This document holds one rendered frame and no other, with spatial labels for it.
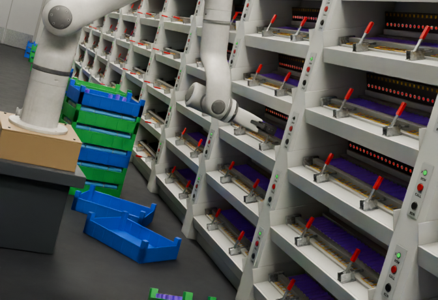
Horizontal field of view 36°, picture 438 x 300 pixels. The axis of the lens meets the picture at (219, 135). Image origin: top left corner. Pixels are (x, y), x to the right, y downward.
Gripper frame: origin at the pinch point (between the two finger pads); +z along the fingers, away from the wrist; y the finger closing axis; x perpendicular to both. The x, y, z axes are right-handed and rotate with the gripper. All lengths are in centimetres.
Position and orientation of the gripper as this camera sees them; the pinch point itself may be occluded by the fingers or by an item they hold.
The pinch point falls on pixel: (269, 129)
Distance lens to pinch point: 236.0
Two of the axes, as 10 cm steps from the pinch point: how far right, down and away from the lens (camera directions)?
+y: 3.1, 1.9, -9.3
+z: 8.6, 3.7, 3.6
